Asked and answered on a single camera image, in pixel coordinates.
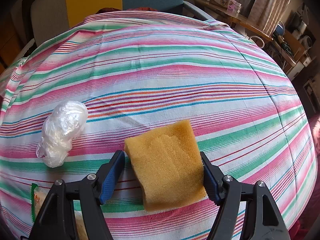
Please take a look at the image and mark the Weidan cracker packet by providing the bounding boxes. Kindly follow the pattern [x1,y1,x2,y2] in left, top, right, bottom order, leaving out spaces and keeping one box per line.
[30,183,88,239]

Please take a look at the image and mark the small yellow sponge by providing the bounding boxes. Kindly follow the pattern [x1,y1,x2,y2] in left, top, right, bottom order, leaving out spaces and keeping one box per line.
[124,120,206,211]

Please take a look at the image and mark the striped bed sheet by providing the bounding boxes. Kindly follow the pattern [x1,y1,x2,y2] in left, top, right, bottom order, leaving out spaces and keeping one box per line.
[1,11,317,239]

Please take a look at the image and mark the wooden side shelf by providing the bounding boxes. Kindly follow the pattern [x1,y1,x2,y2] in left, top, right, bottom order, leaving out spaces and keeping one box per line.
[194,0,306,66]

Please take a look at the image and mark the dark red cloth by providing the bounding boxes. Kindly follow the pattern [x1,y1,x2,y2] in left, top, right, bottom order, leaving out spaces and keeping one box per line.
[96,6,161,14]

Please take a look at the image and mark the pink patterned curtain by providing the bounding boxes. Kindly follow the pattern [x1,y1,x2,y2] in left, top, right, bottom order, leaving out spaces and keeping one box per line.
[248,0,291,36]

